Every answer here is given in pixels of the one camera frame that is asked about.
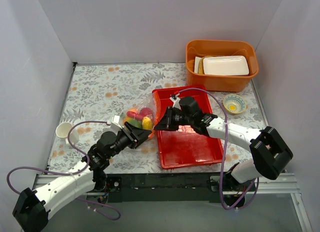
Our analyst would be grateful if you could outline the red pomegranate toy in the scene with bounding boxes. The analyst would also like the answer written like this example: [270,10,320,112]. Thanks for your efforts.
[139,107,153,118]

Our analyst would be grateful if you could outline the small patterned bowl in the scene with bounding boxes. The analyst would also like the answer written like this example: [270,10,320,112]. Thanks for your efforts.
[223,94,247,114]

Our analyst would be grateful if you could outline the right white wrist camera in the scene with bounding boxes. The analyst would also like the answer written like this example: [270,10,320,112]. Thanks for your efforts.
[170,93,181,110]

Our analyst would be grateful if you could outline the white rectangular plate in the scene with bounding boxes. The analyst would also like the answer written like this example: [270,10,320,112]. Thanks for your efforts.
[202,56,250,76]

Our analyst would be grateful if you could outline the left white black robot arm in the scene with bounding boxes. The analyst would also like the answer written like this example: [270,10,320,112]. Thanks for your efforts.
[12,122,152,231]

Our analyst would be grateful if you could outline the red chili pepper toy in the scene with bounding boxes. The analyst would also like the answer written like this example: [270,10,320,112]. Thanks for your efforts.
[126,111,144,121]

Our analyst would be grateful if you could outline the yellow plates in bin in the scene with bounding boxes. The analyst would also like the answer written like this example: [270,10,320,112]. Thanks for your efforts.
[194,56,207,75]

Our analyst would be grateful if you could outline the green orange mango toy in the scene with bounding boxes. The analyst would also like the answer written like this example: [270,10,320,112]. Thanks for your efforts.
[123,117,142,128]

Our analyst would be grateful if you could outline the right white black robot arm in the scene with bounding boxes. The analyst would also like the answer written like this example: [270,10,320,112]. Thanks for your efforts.
[154,97,293,191]

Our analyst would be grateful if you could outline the yellow corn toy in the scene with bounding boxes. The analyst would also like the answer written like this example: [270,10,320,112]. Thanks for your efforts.
[141,116,153,130]

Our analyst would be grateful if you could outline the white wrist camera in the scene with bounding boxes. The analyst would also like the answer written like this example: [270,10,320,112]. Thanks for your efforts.
[107,115,124,132]
[170,93,181,110]

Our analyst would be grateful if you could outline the aluminium frame rail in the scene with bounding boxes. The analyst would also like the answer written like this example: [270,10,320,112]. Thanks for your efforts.
[31,171,300,195]

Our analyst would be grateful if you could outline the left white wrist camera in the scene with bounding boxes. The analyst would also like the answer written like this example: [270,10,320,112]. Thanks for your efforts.
[107,115,124,132]

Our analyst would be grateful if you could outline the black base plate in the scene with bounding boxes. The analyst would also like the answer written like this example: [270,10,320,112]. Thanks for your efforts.
[77,173,260,207]

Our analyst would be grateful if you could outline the white cup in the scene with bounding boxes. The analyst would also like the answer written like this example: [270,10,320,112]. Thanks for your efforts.
[55,122,79,145]

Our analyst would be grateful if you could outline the clear zip top bag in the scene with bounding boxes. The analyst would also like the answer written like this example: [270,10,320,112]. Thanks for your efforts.
[119,93,159,139]

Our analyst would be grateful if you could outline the red plastic tray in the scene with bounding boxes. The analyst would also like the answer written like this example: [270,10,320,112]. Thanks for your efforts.
[152,85,223,169]

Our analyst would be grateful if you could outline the orange plastic bin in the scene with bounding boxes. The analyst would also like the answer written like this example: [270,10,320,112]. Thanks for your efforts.
[185,40,259,92]

